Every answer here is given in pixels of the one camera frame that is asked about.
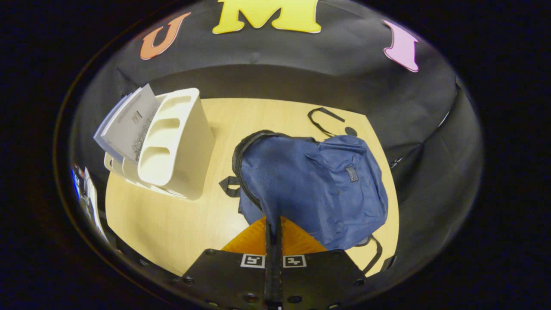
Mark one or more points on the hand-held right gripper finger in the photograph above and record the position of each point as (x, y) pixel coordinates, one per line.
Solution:
(278, 267)
(269, 267)

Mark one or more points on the blue schoolbag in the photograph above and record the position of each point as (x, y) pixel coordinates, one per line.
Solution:
(310, 185)

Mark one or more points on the white bookshelf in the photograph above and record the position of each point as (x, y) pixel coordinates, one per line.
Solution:
(189, 146)

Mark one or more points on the white book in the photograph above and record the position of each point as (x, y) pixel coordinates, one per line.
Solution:
(102, 135)
(131, 125)

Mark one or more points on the black table grommet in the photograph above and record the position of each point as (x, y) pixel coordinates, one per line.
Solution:
(351, 131)

